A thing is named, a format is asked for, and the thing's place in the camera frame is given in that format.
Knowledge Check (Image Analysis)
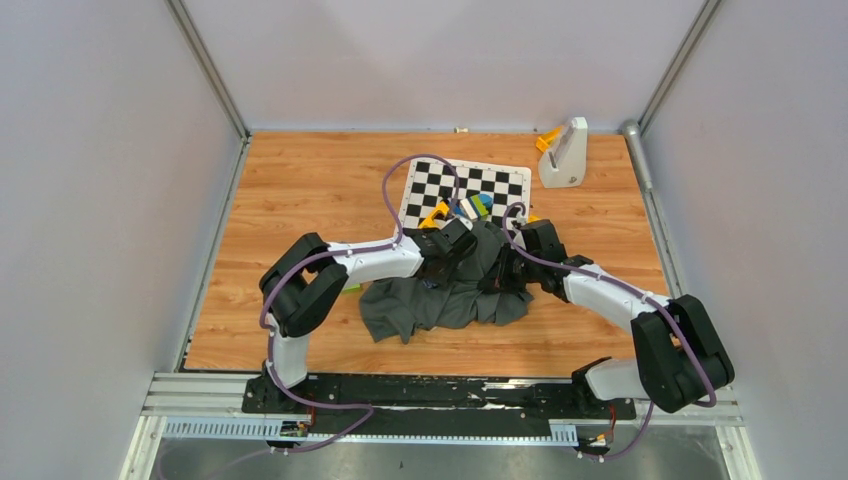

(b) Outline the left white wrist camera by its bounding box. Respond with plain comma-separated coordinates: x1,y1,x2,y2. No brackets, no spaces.
455,216,473,231

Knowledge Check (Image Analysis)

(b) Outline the yellow triangle block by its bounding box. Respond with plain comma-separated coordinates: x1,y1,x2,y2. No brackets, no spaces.
418,202,450,229

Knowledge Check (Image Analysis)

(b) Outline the aluminium frame rail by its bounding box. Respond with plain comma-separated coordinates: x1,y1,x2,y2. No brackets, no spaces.
123,372,760,479

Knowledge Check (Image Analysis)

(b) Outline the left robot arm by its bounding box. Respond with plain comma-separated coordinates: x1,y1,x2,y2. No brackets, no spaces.
259,219,477,413

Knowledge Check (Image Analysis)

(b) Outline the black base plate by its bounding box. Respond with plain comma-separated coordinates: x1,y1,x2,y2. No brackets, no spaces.
241,373,636,437

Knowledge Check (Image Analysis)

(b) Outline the black white checkerboard mat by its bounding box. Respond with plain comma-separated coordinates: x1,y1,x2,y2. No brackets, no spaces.
398,156,532,228

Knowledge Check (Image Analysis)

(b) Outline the white wedge stand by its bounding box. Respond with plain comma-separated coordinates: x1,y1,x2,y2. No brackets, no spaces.
538,117,588,189

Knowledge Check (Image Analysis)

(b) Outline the grey t-shirt garment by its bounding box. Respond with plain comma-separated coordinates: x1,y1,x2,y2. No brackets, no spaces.
359,222,534,344

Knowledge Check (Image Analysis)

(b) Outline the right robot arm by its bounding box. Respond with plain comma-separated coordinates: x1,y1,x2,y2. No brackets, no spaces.
480,220,735,418

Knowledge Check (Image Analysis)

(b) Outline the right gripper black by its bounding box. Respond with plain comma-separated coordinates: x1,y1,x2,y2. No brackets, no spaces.
478,243,541,295

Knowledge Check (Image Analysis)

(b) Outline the colourful stacked block tower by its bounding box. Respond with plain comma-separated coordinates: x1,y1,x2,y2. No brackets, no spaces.
454,193,494,221

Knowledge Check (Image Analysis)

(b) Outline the orange clip behind stand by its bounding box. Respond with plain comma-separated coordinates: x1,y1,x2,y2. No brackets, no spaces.
535,125,564,153

